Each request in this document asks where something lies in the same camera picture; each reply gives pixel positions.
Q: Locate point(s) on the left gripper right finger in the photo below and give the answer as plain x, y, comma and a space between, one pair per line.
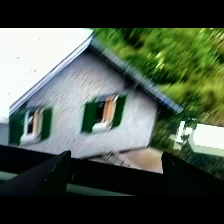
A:
190, 180

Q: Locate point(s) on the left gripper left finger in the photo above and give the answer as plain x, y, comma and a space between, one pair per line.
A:
46, 176

